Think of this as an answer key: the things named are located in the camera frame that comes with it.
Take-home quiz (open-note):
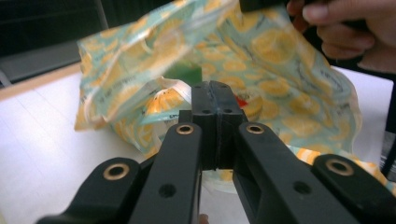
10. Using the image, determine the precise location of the orange print cloth bag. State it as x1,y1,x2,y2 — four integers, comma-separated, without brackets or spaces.
74,0,396,196

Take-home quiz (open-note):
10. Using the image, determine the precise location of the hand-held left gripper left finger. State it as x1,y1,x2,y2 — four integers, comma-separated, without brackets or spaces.
129,81,220,224

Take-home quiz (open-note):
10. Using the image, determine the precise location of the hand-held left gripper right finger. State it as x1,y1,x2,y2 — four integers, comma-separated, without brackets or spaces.
209,81,359,224

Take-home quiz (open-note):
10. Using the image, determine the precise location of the white board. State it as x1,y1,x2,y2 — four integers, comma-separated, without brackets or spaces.
0,63,396,224

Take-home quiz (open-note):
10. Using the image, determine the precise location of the green and white box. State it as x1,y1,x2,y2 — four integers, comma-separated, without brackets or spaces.
163,60,204,87

